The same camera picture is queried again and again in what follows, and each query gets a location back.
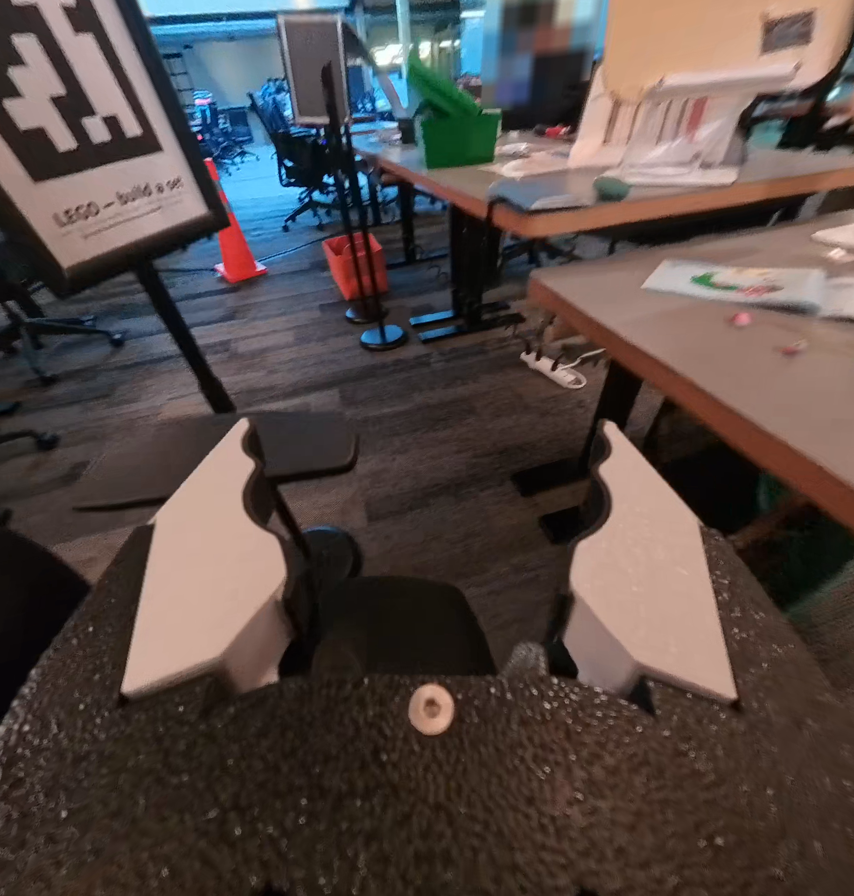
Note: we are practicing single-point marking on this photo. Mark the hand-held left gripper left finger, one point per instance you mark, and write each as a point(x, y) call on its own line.
point(203, 581)

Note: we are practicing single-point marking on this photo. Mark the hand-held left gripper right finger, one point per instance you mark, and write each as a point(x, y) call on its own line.
point(651, 588)

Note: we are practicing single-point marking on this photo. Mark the small pink lego piece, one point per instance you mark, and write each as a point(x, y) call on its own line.
point(794, 346)

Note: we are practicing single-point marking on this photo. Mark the lego instruction booklet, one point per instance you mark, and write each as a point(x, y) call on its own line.
point(742, 283)

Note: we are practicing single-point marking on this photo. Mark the black stool seat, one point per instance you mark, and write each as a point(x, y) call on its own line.
point(413, 623)

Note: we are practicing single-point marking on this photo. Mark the wooden table with booklet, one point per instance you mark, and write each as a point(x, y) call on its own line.
point(714, 378)

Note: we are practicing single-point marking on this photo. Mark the white power strip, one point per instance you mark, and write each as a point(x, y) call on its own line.
point(556, 369)

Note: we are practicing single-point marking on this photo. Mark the black office chair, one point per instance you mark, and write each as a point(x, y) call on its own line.
point(28, 329)

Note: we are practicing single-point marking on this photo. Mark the black pole stand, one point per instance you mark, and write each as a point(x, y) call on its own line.
point(365, 313)

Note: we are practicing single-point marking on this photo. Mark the orange traffic cone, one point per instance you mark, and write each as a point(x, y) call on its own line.
point(234, 245)

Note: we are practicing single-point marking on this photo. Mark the orange plastic bin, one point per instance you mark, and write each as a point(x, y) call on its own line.
point(343, 262)

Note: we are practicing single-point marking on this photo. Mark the white plastic bag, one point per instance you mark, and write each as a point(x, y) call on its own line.
point(847, 241)

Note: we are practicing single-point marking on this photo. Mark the dark green ball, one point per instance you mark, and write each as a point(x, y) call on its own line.
point(612, 187)

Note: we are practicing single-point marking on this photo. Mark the black framed tag sign board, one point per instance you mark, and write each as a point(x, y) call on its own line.
point(140, 175)

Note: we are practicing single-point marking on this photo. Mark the grey pad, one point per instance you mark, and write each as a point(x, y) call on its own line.
point(546, 190)

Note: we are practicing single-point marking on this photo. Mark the row of black office chairs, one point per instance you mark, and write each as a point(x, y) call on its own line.
point(294, 150)

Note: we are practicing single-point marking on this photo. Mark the long wooden table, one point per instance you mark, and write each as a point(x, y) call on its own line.
point(805, 168)

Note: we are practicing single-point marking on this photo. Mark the white printed box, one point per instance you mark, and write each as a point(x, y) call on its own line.
point(679, 126)

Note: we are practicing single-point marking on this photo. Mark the green plastic bin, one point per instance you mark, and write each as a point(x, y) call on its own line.
point(462, 136)

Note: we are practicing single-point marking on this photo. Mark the grey sign on black stand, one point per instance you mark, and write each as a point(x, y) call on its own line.
point(311, 70)

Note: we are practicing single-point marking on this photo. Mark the small black pedestal table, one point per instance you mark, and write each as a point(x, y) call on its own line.
point(308, 448)

